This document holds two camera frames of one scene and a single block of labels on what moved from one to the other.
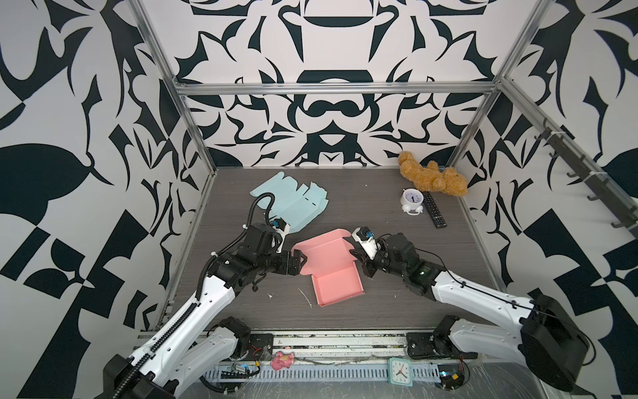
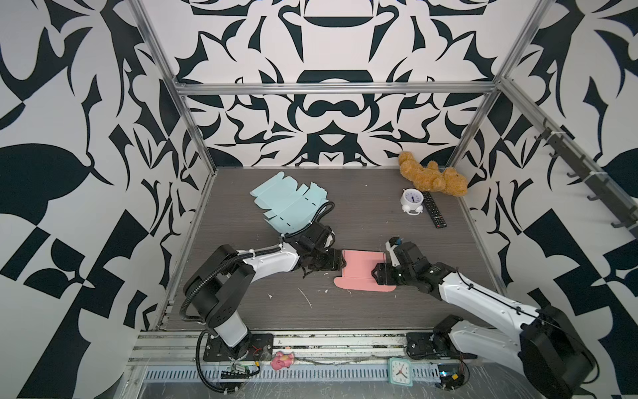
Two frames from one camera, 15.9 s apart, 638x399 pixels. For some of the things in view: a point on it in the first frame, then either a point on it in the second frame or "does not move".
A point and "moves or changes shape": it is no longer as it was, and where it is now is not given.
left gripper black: x=295 y=264 -> x=334 y=260
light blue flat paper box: x=297 y=207 does not move
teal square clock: x=399 y=371 does not move
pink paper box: x=329 y=259 moves or changes shape
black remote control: x=439 y=220 does not move
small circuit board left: x=241 y=371 does not move
